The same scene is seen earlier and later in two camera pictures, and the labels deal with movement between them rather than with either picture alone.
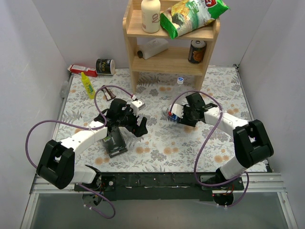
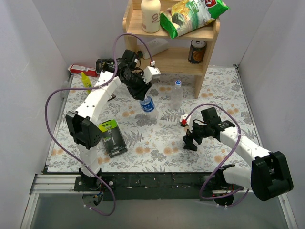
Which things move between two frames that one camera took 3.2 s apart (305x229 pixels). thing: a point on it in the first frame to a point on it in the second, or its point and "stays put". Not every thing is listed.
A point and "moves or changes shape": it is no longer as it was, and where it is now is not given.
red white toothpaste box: (76, 68) stays put
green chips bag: (188, 15) stays put
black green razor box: (114, 143) stays put
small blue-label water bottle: (167, 116) to (147, 105)
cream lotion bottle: (150, 15) stays put
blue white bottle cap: (180, 80) moves or changes shape
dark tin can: (197, 51) stays put
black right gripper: (185, 115) to (193, 133)
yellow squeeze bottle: (87, 86) stays put
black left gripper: (134, 121) to (139, 90)
